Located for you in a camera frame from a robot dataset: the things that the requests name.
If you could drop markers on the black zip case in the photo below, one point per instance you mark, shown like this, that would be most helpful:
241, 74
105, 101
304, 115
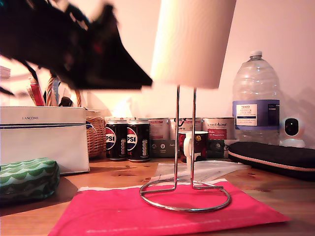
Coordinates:
270, 157

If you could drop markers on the small black tool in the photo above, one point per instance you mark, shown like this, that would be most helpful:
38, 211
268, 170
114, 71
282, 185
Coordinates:
65, 102

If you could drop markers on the black Pepsi can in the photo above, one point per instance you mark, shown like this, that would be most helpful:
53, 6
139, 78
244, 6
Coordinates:
110, 147
137, 147

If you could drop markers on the green wave pattern case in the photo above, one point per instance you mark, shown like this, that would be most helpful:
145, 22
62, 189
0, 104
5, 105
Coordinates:
27, 177

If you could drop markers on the red and white tube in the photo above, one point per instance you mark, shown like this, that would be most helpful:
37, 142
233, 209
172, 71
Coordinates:
38, 96

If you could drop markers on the silver tin script label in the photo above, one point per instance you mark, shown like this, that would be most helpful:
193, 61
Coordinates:
219, 125

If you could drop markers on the small white round camera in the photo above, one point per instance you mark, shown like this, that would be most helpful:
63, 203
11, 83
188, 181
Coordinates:
291, 127

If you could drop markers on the white tissue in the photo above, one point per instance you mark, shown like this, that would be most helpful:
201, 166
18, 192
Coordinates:
125, 108

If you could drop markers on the white and dark red mug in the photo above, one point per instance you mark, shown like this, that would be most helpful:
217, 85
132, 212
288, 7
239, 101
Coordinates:
200, 145

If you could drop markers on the metallic paper towel stand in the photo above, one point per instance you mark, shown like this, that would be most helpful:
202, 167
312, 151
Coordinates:
177, 110

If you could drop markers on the clear plastic sleeve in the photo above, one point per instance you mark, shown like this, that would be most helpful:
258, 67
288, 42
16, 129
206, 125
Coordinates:
214, 169

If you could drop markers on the dark green cardboard tray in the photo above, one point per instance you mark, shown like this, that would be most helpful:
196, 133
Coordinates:
163, 147

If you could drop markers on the white Lancome bag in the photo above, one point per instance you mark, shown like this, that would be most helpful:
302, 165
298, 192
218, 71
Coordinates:
44, 145

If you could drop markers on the silver tin black logo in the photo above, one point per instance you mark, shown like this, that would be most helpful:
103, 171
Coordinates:
185, 126

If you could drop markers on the white lidded container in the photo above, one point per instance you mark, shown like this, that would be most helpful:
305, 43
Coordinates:
5, 72

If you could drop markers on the large clear water bottle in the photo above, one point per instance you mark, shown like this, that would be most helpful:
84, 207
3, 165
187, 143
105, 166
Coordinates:
256, 86

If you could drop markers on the silver tin red label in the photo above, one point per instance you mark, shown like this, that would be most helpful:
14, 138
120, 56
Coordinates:
158, 129

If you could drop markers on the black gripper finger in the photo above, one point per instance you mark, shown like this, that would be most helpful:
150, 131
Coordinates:
110, 87
120, 66

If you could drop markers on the white paper towel roll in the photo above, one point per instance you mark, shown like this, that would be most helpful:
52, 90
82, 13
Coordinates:
192, 44

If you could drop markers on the blue and white packet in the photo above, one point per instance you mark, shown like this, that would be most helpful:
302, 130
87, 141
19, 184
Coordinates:
56, 91

